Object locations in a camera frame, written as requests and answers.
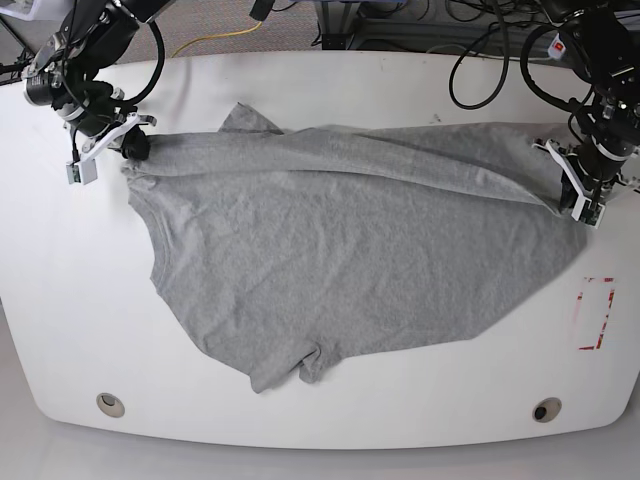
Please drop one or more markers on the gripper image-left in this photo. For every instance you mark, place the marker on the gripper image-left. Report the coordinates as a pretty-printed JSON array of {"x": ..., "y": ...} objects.
[{"x": 104, "y": 122}]

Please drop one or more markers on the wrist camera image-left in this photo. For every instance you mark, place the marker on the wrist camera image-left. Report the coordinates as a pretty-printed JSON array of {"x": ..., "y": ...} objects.
[{"x": 81, "y": 172}]

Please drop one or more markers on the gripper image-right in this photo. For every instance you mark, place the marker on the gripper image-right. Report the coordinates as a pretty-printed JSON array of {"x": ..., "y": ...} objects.
[{"x": 592, "y": 169}]

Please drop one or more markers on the red tape rectangle marking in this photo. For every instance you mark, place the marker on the red tape rectangle marking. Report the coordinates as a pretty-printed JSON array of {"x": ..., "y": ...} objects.
[{"x": 592, "y": 312}]

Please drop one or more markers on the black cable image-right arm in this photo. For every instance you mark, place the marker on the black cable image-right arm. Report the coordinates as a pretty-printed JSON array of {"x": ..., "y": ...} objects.
[{"x": 479, "y": 74}]

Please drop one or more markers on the white power strip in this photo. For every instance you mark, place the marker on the white power strip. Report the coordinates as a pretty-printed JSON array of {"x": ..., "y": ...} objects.
[{"x": 558, "y": 47}]

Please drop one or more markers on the table cable grommet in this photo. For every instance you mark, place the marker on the table cable grommet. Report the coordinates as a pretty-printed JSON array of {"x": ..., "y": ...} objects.
[
  {"x": 547, "y": 410},
  {"x": 110, "y": 405}
]

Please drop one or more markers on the right table cable grommet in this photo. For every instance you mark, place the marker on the right table cable grommet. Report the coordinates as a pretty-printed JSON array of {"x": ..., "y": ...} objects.
[{"x": 547, "y": 410}]

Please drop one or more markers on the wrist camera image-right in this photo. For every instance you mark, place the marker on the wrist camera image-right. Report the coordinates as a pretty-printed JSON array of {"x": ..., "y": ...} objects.
[{"x": 588, "y": 212}]

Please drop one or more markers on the grey T-shirt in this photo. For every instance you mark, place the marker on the grey T-shirt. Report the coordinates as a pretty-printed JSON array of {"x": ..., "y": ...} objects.
[{"x": 290, "y": 251}]

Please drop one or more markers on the left table cable grommet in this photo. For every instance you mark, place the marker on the left table cable grommet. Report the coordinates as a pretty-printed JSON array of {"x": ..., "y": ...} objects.
[{"x": 110, "y": 405}]

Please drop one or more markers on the aluminium frame base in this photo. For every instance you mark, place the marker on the aluminium frame base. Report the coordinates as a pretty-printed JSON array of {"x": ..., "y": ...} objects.
[{"x": 350, "y": 25}]

